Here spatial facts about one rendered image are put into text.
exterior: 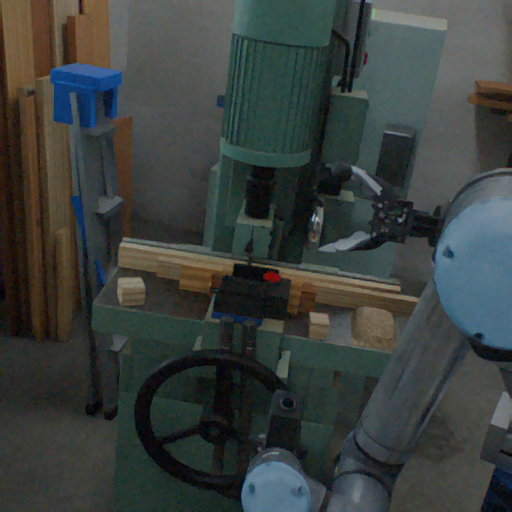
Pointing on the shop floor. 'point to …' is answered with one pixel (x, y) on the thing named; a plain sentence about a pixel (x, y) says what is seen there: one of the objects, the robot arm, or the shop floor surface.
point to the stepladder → (94, 208)
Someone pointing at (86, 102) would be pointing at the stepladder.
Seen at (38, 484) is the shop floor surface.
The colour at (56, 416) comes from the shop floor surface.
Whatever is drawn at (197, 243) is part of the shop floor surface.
